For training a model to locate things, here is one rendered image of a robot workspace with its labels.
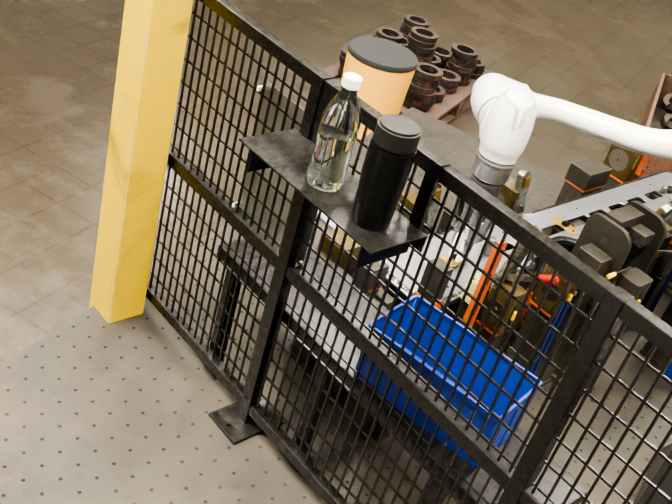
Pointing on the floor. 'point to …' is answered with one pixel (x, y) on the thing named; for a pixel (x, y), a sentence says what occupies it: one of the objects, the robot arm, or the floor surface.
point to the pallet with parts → (431, 70)
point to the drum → (381, 72)
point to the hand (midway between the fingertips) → (460, 247)
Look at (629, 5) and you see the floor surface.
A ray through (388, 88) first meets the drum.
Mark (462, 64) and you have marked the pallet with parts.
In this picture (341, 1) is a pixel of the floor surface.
